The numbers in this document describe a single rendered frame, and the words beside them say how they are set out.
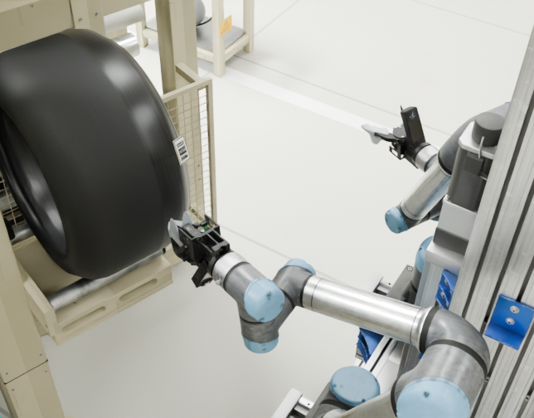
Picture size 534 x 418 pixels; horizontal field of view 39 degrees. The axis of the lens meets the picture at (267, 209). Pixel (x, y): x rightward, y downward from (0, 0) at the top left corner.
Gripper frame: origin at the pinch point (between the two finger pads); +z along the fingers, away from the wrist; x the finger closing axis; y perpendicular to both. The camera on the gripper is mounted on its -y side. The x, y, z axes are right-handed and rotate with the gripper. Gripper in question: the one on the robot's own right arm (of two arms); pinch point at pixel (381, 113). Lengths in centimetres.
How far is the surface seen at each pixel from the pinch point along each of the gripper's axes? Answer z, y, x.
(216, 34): 180, 84, 31
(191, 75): 57, 3, -35
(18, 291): 0, -3, -115
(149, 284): -5, 13, -84
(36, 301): -6, -4, -112
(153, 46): 227, 109, 11
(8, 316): 0, 3, -120
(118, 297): -7, 9, -93
